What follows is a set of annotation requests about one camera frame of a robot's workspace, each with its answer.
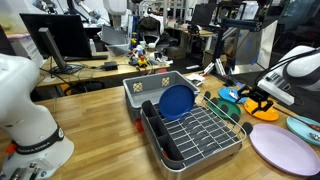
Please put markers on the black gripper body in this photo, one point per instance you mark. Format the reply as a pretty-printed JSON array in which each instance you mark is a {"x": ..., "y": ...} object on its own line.
[{"x": 261, "y": 95}]

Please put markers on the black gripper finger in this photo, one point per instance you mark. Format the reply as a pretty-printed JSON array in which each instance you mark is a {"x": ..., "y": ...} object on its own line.
[
  {"x": 246, "y": 90},
  {"x": 266, "y": 105}
]

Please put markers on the green plate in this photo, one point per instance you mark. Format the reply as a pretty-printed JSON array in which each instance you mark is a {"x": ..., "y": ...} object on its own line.
[{"x": 230, "y": 108}]

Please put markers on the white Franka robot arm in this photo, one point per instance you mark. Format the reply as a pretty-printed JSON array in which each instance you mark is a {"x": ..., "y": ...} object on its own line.
[{"x": 26, "y": 100}]

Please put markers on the yellow plate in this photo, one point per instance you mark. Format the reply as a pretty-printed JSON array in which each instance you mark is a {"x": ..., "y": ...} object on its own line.
[{"x": 266, "y": 115}]

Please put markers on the sky blue plate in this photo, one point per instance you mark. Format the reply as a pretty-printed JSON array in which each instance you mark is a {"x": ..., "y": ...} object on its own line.
[{"x": 224, "y": 94}]

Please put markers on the pale teal plate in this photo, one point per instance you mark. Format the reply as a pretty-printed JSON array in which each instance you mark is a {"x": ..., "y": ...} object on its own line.
[{"x": 300, "y": 128}]

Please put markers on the large pale pink plate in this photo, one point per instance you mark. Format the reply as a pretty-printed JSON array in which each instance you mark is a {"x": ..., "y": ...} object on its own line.
[{"x": 283, "y": 150}]

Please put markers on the dark blue plate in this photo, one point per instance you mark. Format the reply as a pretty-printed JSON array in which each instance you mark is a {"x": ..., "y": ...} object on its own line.
[{"x": 176, "y": 101}]

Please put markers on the silver spoon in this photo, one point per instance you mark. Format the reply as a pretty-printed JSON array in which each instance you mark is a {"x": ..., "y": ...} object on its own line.
[{"x": 233, "y": 95}]

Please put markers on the white box with markers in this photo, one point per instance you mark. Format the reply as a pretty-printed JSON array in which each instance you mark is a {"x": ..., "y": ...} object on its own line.
[{"x": 196, "y": 79}]

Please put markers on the brown wooden stick utensil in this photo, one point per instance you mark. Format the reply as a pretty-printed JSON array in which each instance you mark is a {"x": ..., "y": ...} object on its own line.
[{"x": 315, "y": 126}]

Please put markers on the grey plastic bin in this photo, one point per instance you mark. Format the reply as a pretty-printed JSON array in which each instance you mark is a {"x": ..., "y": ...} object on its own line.
[{"x": 150, "y": 85}]

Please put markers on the yellow toy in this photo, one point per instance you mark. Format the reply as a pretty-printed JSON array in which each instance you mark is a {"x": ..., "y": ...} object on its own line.
[{"x": 142, "y": 61}]

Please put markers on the office chair with black jacket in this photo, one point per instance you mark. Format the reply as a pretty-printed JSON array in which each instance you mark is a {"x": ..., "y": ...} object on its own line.
[{"x": 150, "y": 26}]

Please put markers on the small black box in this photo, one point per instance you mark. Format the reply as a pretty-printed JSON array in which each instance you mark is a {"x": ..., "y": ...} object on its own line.
[{"x": 110, "y": 65}]

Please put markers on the tilted grey tray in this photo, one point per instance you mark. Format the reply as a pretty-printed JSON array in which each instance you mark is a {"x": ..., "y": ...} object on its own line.
[{"x": 115, "y": 41}]

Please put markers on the wooden desk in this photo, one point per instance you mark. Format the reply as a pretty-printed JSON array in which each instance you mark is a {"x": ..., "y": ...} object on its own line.
[{"x": 100, "y": 71}]

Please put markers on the computer monitor on stand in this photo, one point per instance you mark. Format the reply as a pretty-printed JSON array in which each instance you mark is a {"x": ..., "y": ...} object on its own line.
[{"x": 60, "y": 33}]

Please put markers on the black vertical stand frame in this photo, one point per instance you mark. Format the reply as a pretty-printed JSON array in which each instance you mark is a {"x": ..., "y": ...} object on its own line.
[{"x": 240, "y": 25}]

